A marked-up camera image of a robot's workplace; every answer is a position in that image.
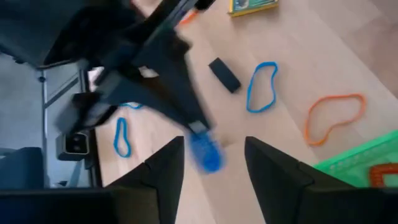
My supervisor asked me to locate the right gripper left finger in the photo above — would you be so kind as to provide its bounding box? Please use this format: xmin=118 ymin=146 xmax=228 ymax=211
xmin=107 ymin=136 xmax=185 ymax=224

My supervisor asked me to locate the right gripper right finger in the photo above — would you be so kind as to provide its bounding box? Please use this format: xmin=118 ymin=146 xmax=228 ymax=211
xmin=244 ymin=136 xmax=352 ymax=224

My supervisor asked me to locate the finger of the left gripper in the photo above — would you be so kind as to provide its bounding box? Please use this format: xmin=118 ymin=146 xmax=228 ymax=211
xmin=95 ymin=74 xmax=200 ymax=131
xmin=136 ymin=34 xmax=213 ymax=128

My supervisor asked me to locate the small black block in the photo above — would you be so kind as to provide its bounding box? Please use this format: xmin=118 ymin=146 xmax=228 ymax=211
xmin=207 ymin=57 xmax=243 ymax=94

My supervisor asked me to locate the blue spiral coil band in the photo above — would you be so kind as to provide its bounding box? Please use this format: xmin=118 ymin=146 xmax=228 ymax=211
xmin=188 ymin=130 xmax=225 ymax=174

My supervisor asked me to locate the orange rubber band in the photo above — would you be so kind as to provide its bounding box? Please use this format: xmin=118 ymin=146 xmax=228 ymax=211
xmin=303 ymin=93 xmax=368 ymax=147
xmin=178 ymin=8 xmax=200 ymax=26

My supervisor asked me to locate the red spiral coil band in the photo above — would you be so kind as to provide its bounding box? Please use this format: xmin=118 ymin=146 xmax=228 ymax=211
xmin=368 ymin=163 xmax=398 ymax=189

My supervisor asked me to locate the green plastic basket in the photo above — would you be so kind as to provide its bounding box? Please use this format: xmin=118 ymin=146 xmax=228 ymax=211
xmin=313 ymin=129 xmax=398 ymax=189

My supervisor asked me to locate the yellow green card box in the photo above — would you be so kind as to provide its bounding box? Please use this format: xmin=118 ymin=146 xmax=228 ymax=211
xmin=228 ymin=0 xmax=280 ymax=17

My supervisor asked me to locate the black table-level camera box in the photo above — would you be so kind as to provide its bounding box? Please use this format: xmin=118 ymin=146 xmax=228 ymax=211
xmin=55 ymin=131 xmax=91 ymax=162

